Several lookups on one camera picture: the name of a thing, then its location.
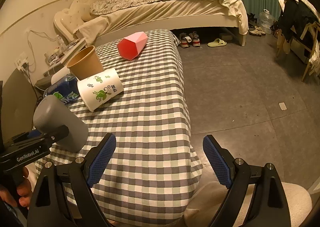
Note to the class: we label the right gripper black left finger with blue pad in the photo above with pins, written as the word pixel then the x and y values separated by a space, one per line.
pixel 63 195

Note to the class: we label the grey plastic cup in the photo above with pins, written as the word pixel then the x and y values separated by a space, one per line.
pixel 52 113

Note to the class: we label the white paper cup green print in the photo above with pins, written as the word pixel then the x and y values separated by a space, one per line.
pixel 99 88

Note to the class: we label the brown kraft paper cup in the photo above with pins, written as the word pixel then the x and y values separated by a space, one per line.
pixel 85 63

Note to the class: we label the red hexagonal cup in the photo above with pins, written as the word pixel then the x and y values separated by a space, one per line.
pixel 131 46

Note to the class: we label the person's left hand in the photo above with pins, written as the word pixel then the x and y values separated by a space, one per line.
pixel 23 190

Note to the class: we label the person's left leg beige trousers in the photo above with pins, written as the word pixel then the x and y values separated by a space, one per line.
pixel 32 176

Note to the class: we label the blue labelled water bottle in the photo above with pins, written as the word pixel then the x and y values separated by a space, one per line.
pixel 64 86

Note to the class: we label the white bedside table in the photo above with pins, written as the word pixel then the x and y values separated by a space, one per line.
pixel 58 64

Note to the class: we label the grey white checkered tablecloth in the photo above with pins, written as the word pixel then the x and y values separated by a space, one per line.
pixel 154 170

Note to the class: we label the white paper scrap on floor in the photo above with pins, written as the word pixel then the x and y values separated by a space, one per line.
pixel 282 106

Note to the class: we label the white tufted headboard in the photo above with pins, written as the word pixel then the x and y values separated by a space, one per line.
pixel 67 23

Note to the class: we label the beige pillow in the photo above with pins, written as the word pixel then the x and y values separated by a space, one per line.
pixel 82 8

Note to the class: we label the green slipper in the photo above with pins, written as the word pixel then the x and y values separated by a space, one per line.
pixel 217 43

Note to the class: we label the white shoes near curtain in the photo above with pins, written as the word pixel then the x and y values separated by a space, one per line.
pixel 258 31

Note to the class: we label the grey sneaker right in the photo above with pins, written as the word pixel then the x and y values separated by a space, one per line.
pixel 195 39

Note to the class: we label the grey sneaker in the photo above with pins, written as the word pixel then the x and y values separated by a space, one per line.
pixel 195 39
pixel 185 40

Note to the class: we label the grey sneaker left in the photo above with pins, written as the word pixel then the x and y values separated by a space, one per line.
pixel 185 40

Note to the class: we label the wooden chair with clothes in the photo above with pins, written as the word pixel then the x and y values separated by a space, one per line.
pixel 299 21

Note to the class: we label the large clear water jug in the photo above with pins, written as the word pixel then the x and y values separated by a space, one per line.
pixel 266 21

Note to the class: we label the bed with beige sheet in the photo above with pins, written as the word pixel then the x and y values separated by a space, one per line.
pixel 168 14

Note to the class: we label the white wall power strip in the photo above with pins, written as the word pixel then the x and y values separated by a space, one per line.
pixel 21 64

